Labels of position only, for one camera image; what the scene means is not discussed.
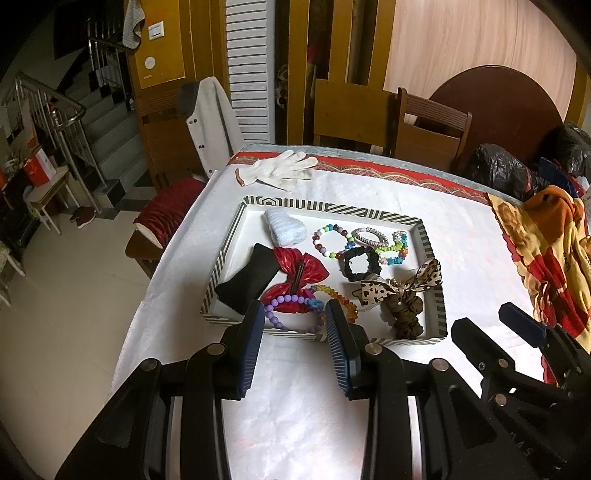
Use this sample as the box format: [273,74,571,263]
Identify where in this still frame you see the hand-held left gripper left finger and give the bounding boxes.
[55,299,267,480]

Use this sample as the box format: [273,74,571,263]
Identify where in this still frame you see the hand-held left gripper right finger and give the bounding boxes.
[324,299,566,480]

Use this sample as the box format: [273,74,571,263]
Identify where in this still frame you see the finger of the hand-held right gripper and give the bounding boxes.
[499,302,549,347]
[450,318,513,393]

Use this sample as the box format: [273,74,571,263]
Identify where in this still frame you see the purple bead bracelet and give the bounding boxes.
[264,294,324,333]

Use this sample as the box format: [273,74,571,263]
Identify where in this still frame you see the orange crystal bead bracelet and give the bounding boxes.
[310,284,358,324]

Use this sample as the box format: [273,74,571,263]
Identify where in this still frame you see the black scrunchie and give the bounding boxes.
[339,246,382,282]

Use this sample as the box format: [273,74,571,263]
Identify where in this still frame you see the red satin bow hair clip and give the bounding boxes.
[261,247,331,315]

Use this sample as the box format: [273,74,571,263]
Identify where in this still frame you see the striped rim white tray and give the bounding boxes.
[199,196,450,347]

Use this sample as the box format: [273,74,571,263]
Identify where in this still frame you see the black cloth pouch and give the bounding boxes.
[215,244,280,309]

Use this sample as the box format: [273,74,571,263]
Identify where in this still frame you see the leopard print bow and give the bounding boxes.
[353,258,443,311]

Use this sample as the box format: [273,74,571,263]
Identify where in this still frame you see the orange floral blanket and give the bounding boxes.
[485,185,591,356]

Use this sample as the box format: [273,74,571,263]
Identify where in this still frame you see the white blue knit scrunchie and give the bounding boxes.
[264,209,308,247]

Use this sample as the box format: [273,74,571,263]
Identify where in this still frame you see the blue bag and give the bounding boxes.
[538,157,580,188]

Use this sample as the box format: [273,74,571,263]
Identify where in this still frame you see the red seat cushion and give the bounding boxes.
[134,178,208,247]

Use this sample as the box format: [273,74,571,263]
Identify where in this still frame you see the white knit glove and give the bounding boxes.
[235,150,318,192]

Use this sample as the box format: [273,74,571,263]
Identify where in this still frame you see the red patterned table cover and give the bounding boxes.
[226,144,522,204]

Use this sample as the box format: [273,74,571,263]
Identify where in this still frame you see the slatted back wooden chair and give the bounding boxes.
[394,88,472,174]

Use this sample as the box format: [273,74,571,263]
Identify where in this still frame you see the dark red slippers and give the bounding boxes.
[71,206,99,230]

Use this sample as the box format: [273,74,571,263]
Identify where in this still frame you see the round wooden table top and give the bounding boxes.
[427,65,565,176]

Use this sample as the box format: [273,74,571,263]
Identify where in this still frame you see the white jacket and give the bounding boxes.
[178,78,242,178]

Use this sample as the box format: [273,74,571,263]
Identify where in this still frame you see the wooden chair with cushion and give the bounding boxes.
[126,90,208,278]

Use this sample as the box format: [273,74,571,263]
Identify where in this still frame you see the solid back wooden chair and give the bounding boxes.
[313,78,398,155]

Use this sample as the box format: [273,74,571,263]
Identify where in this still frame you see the grey staircase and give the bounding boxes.
[60,69,148,204]

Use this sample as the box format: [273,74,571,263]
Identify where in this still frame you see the small wooden side table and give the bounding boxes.
[23,166,80,236]

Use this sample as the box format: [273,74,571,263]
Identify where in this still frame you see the red paper bag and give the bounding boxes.
[25,148,59,186]

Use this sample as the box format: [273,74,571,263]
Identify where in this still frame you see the white louvered door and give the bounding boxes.
[225,0,270,144]

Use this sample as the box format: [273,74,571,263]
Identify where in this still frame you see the metal stair railing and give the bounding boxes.
[0,37,130,195]

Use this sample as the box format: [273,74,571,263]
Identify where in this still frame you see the hanging grey towel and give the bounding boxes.
[122,0,147,49]

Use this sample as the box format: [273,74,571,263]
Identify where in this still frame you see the multicolour round bead bracelet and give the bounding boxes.
[312,224,354,259]

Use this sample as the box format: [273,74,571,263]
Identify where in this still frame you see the rainbow bead bracelet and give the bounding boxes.
[374,230,411,267]

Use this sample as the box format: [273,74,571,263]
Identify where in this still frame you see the silver hair tie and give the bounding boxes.
[353,227,391,247]

